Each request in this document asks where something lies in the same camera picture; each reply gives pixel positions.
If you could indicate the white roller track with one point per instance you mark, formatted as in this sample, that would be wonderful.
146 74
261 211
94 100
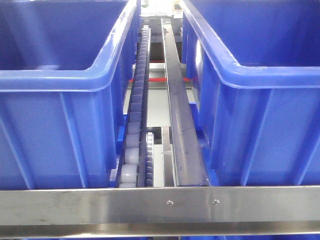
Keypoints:
149 159
132 165

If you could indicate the right blue plastic bin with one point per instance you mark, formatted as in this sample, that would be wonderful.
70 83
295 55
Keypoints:
255 68

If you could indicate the steel divider rail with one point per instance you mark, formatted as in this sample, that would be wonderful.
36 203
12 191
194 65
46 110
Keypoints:
188 164

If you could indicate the left blue plastic bin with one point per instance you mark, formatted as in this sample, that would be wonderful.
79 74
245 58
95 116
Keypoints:
64 70

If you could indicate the blue plastic bin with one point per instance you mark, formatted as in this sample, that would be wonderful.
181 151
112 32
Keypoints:
64 70
255 68

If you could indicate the stainless steel shelf frame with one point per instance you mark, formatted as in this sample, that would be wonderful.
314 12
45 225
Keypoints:
159 211

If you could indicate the lower white roller track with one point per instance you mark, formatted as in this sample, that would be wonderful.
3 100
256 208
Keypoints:
149 159

